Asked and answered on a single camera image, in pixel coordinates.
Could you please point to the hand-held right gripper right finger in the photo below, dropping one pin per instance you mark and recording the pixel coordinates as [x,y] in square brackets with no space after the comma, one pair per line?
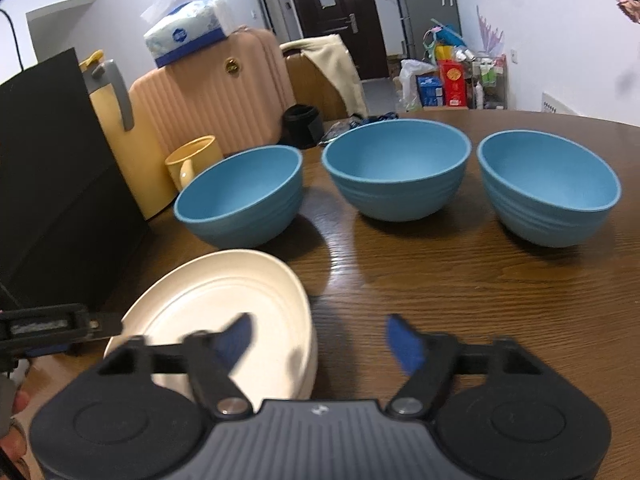
[405,345]

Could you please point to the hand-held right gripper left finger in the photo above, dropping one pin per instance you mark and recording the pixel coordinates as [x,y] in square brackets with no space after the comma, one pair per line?
[235,342]

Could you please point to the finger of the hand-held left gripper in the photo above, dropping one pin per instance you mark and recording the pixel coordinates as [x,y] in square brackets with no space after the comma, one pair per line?
[105,324]

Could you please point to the cream plate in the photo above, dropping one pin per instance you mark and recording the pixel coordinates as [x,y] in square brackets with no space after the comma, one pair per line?
[309,385]
[225,290]
[315,347]

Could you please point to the blue bowl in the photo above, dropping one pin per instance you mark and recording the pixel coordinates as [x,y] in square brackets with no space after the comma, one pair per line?
[395,160]
[545,180]
[240,195]

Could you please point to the person's left hand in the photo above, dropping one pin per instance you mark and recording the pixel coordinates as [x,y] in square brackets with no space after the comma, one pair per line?
[17,402]

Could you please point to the black paper bag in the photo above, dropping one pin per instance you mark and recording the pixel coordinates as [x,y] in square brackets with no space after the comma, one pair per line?
[55,185]

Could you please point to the yellow thermos jug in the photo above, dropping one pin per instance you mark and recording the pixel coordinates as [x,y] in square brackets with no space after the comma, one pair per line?
[135,160]

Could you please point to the yellow mug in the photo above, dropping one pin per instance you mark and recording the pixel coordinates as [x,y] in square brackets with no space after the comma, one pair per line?
[197,157]

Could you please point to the black cup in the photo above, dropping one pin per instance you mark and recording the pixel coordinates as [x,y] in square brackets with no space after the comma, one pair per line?
[302,127]

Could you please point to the pink suitcase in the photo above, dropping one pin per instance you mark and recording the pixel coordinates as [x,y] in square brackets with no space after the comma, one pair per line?
[215,105]

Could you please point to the blue box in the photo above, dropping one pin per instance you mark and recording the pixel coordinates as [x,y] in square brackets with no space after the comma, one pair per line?
[430,91]

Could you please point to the red box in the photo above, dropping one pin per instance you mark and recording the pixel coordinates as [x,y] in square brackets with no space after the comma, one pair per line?
[452,82]

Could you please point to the brown chair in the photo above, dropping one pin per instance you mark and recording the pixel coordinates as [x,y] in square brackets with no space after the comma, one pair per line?
[312,85]

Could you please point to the white plastic bag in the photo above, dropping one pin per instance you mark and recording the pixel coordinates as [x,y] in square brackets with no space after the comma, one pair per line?
[410,72]

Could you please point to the metal rack with bottles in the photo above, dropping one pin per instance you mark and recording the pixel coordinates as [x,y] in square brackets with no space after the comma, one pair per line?
[487,80]

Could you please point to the beige cloth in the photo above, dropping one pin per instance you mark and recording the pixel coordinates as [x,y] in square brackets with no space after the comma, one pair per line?
[340,70]

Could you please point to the white board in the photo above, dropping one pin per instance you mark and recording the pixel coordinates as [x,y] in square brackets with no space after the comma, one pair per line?
[555,104]

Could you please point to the white blue tissue pack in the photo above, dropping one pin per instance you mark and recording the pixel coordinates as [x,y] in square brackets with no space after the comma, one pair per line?
[185,35]

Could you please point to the blue bag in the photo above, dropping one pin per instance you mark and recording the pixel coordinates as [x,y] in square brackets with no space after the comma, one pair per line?
[445,37]

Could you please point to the dark brown door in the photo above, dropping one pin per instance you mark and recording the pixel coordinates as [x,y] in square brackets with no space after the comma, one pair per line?
[335,25]

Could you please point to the purple wall decoration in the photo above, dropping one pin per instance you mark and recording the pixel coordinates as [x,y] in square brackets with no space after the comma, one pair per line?
[490,32]

